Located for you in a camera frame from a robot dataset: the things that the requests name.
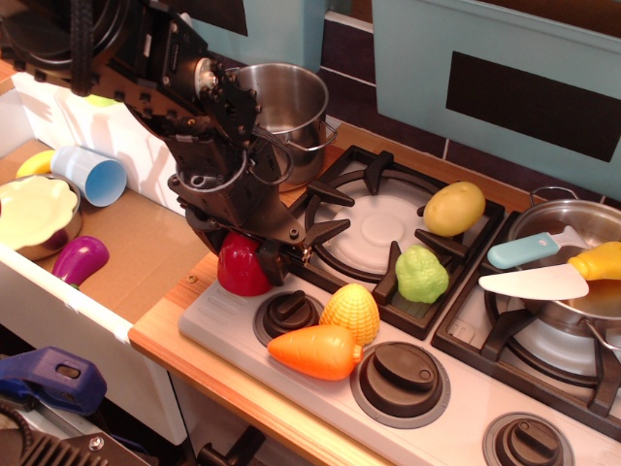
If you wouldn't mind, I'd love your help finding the yellow toy corn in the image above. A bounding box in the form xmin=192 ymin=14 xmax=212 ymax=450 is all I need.
xmin=319 ymin=283 xmax=380 ymax=346

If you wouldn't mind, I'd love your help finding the black burner grate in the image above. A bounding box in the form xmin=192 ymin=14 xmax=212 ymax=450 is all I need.
xmin=430 ymin=208 xmax=621 ymax=429
xmin=286 ymin=147 xmax=505 ymax=340

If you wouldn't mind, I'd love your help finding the left black stove knob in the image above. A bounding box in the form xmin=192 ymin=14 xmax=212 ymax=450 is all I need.
xmin=253 ymin=290 xmax=323 ymax=347

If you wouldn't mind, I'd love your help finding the green cutting board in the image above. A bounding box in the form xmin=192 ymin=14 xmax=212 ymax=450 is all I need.
xmin=83 ymin=94 xmax=120 ymax=109

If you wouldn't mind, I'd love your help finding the right black stove knob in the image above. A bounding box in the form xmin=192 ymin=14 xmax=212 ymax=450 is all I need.
xmin=482 ymin=412 xmax=575 ymax=466

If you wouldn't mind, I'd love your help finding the orange toy carrot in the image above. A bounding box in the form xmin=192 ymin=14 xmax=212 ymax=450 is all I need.
xmin=267 ymin=324 xmax=364 ymax=381

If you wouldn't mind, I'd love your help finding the blue clamp handle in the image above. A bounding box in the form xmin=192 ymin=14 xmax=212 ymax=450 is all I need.
xmin=1 ymin=347 xmax=108 ymax=416

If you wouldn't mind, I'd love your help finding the light blue handled utensil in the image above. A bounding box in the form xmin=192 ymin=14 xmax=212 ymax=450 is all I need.
xmin=487 ymin=225 xmax=589 ymax=270

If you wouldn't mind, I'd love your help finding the green toy lettuce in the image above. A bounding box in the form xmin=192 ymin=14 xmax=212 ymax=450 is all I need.
xmin=395 ymin=245 xmax=449 ymax=304

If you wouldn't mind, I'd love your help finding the right black burner grate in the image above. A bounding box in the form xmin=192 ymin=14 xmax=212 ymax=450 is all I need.
xmin=430 ymin=208 xmax=621 ymax=429

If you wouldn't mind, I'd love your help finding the black stove knob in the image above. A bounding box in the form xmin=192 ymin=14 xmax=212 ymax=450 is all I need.
xmin=482 ymin=412 xmax=575 ymax=466
xmin=349 ymin=341 xmax=451 ymax=429
xmin=253 ymin=290 xmax=323 ymax=347

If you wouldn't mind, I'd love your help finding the white toy sink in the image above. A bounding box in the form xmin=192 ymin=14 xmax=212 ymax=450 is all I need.
xmin=0 ymin=72 xmax=271 ymax=446

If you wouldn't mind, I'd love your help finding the yellow toy lemon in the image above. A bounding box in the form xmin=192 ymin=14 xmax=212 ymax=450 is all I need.
xmin=16 ymin=150 xmax=55 ymax=179

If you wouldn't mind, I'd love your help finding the middle black stove knob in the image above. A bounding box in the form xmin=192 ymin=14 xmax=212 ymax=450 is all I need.
xmin=349 ymin=341 xmax=451 ymax=429

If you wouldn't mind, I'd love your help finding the left black burner grate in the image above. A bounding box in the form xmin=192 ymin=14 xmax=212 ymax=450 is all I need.
xmin=286 ymin=147 xmax=505 ymax=340

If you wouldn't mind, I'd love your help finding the steel bowl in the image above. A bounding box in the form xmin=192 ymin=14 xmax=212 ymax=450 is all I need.
xmin=0 ymin=175 xmax=84 ymax=262

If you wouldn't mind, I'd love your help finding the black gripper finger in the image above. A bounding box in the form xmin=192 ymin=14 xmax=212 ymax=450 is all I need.
xmin=256 ymin=242 xmax=311 ymax=286
xmin=185 ymin=213 xmax=228 ymax=255

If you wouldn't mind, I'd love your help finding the purple toy eggplant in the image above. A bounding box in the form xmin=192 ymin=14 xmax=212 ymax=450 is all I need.
xmin=52 ymin=236 xmax=110 ymax=288

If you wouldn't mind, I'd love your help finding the light blue plastic cup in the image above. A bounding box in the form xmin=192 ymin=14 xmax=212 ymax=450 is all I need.
xmin=50 ymin=147 xmax=127 ymax=208

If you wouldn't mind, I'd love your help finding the cream scalloped plate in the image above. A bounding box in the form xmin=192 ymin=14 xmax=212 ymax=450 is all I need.
xmin=0 ymin=175 xmax=80 ymax=251

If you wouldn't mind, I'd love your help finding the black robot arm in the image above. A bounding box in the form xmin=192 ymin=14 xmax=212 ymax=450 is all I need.
xmin=1 ymin=1 xmax=305 ymax=285

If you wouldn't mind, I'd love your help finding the red toy sweet potato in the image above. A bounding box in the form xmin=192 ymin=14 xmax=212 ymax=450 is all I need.
xmin=217 ymin=232 xmax=273 ymax=297

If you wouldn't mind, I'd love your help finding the white toy knife yellow handle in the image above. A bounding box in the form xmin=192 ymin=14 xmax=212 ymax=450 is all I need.
xmin=478 ymin=241 xmax=620 ymax=301

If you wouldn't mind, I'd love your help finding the yellow toy potato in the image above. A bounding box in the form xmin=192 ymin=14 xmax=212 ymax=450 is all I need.
xmin=423 ymin=182 xmax=486 ymax=237

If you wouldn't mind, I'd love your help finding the grey toy stovetop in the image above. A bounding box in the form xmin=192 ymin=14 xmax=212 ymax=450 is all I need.
xmin=177 ymin=143 xmax=621 ymax=466

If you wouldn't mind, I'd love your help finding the tall steel pot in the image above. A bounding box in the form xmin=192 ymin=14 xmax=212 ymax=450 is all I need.
xmin=229 ymin=63 xmax=338 ymax=191

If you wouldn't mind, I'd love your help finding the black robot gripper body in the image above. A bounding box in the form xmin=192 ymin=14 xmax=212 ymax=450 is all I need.
xmin=166 ymin=136 xmax=306 ymax=247

